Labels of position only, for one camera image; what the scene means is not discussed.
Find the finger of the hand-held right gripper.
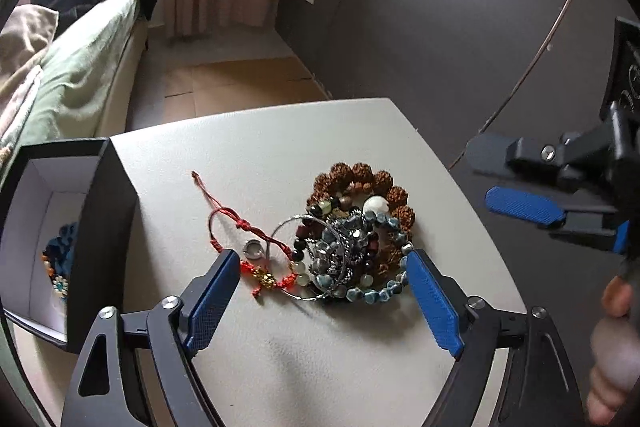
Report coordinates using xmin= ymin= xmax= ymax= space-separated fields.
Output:
xmin=465 ymin=107 xmax=626 ymax=194
xmin=485 ymin=186 xmax=632 ymax=254

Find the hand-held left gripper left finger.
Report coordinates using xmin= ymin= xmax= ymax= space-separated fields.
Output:
xmin=60 ymin=249 xmax=241 ymax=427

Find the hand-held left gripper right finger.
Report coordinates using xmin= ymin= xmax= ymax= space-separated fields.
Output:
xmin=406 ymin=249 xmax=587 ymax=427

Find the light blue ceramic bead bracelet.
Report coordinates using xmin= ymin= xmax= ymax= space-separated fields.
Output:
xmin=310 ymin=209 xmax=417 ymax=309

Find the silver ring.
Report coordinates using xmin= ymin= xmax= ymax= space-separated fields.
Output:
xmin=241 ymin=240 xmax=265 ymax=263

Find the red string bracelet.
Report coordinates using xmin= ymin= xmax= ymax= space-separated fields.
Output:
xmin=191 ymin=171 xmax=297 ymax=304

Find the silver bangle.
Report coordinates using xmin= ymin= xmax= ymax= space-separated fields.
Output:
xmin=265 ymin=214 xmax=362 ymax=304

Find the mixed glass bead bracelet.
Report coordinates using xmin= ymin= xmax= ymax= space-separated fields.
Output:
xmin=292 ymin=194 xmax=392 ymax=289

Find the silver crystal jewelry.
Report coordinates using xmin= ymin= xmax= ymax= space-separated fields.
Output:
xmin=307 ymin=217 xmax=372 ymax=294

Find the black jewelry box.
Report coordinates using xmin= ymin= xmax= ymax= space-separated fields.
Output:
xmin=0 ymin=138 xmax=139 ymax=354

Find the brown rudraksha bead bracelet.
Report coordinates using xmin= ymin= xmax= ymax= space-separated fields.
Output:
xmin=306 ymin=162 xmax=417 ymax=279

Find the person's right hand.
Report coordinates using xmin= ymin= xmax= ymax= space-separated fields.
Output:
xmin=586 ymin=277 xmax=640 ymax=426

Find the flat cardboard sheet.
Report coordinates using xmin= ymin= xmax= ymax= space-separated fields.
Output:
xmin=162 ymin=56 xmax=332 ymax=102

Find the beige bed base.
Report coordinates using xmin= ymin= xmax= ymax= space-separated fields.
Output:
xmin=94 ymin=0 xmax=152 ymax=138

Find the bed with green cover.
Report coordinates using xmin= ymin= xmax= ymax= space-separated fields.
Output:
xmin=29 ymin=0 xmax=139 ymax=148

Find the pink white patterned blanket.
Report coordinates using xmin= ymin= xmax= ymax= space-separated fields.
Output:
xmin=0 ymin=66 xmax=45 ymax=164

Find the beige blanket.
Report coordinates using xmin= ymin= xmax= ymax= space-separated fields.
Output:
xmin=0 ymin=4 xmax=57 ymax=142

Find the flower charm bracelet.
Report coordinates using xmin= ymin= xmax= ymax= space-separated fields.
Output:
xmin=50 ymin=274 xmax=72 ymax=304

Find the dark blue bead bracelet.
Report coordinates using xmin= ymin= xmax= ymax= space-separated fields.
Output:
xmin=42 ymin=222 xmax=79 ymax=278

